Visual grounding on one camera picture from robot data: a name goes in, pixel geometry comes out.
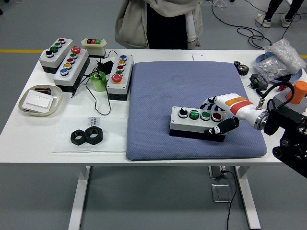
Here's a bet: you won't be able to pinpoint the black floor power cable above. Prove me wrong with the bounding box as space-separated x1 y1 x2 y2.
222 169 238 230

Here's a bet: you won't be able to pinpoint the black floor cables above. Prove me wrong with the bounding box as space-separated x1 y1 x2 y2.
211 0 307 50

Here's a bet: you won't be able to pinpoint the orange cylinder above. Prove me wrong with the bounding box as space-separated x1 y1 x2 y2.
289 80 307 104

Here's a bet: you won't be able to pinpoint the dark brown small item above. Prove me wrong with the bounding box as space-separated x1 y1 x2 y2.
34 87 52 95

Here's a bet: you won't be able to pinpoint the thin black adapter cable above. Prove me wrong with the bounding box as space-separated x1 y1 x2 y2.
71 50 118 115

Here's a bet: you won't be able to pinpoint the silver floor outlet plate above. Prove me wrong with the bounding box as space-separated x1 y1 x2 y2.
211 183 234 203

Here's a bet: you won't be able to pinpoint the cream switch box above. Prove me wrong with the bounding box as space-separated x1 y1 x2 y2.
81 37 107 59

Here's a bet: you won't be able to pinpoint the blue-grey textured mat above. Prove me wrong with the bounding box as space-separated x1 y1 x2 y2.
126 61 268 161

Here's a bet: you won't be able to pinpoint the white wall switch plate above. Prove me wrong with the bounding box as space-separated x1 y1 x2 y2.
23 92 54 111

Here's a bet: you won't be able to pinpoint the black metal gear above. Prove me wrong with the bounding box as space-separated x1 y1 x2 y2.
233 60 250 76

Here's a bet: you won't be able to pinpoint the four-button control box with selector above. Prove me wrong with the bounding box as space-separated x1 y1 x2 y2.
169 106 228 143

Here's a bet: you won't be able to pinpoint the green tape roll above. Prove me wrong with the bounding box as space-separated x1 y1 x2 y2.
90 71 107 92

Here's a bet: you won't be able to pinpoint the five-button box with mushroom stop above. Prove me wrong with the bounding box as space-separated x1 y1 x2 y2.
106 54 134 101

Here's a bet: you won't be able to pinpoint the white rounded tray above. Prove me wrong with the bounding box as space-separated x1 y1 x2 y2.
18 84 63 118

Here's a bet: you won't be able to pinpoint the grey block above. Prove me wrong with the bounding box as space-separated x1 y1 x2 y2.
268 92 307 110

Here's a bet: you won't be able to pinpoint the bubble wrap bag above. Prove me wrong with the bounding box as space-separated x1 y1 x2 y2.
264 38 307 75

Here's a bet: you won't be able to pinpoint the long five-button control box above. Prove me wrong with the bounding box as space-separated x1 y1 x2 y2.
53 46 91 93

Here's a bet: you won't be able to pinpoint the clear plastic bag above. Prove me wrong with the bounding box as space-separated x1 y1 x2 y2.
51 116 128 153

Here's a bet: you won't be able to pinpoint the person in white shoes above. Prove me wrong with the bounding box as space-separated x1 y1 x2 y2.
254 0 305 29

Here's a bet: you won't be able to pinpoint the black hex nut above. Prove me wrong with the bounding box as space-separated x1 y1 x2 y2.
85 126 104 145
70 129 87 146

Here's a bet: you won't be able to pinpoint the black electronic module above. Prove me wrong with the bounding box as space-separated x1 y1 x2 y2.
248 73 269 91

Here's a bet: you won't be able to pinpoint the white table leg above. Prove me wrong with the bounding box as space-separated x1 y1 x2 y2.
68 166 91 230
234 165 261 229

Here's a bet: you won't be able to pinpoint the clear bag of metal parts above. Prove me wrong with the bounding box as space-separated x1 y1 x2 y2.
251 57 298 82

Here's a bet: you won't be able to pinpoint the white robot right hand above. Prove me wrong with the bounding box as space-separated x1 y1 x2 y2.
200 93 259 135

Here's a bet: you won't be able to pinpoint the grey box under table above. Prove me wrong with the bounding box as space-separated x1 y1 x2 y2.
208 165 227 180

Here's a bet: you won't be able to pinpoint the blue plate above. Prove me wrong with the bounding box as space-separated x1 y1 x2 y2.
254 53 304 85

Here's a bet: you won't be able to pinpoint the black power adapter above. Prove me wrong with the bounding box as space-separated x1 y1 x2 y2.
96 59 115 74

